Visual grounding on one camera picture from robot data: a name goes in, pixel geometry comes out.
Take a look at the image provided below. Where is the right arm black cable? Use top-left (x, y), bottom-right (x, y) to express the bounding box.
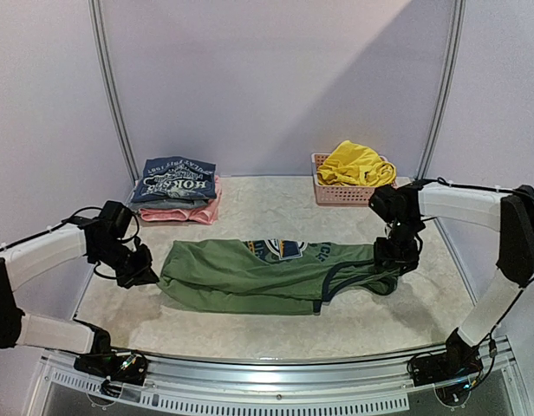
top-left (416, 176), bottom-right (534, 226)

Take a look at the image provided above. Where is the aluminium frame post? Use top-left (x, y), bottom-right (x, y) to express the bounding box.
top-left (88, 0), bottom-right (139, 183)
top-left (414, 0), bottom-right (466, 185)

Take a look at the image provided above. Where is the folded pink garment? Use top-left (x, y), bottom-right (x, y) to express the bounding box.
top-left (138, 175), bottom-right (222, 225)

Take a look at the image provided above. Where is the yellow garment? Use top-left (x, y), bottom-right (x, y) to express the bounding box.
top-left (316, 140), bottom-right (397, 187)

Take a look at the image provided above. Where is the left aluminium frame post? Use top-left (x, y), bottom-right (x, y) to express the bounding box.
top-left (88, 0), bottom-right (139, 183)

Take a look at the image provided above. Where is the pink plastic basket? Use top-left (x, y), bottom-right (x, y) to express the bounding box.
top-left (311, 153), bottom-right (396, 207)

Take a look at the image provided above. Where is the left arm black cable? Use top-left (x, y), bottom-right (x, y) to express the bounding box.
top-left (61, 205), bottom-right (142, 283)

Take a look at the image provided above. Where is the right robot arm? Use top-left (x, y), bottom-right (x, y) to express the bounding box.
top-left (368, 178), bottom-right (534, 378)

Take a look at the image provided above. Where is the folded grey garment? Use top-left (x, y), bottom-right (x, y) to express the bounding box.
top-left (133, 198), bottom-right (211, 210)

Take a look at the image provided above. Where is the right aluminium frame post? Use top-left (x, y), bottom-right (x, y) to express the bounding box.
top-left (414, 0), bottom-right (466, 185)

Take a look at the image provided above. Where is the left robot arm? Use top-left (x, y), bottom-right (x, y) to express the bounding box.
top-left (0, 201), bottom-right (159, 376)

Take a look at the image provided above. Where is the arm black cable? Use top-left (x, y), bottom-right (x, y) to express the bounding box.
top-left (61, 205), bottom-right (142, 283)
top-left (416, 176), bottom-right (534, 226)

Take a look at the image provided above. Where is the folded navy graphic shirt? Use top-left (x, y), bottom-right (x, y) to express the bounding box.
top-left (132, 156), bottom-right (217, 203)

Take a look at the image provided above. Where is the green tank top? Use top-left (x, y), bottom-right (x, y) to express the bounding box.
top-left (158, 239), bottom-right (401, 315)

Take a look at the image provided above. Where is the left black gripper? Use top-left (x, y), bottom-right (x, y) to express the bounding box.
top-left (92, 239), bottom-right (159, 289)

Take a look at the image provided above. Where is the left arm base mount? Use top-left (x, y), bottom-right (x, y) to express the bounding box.
top-left (74, 327), bottom-right (149, 399)

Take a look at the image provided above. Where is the aluminium front rail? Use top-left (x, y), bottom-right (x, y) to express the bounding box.
top-left (28, 337), bottom-right (530, 415)

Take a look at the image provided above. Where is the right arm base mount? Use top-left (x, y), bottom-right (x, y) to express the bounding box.
top-left (407, 328), bottom-right (484, 407)

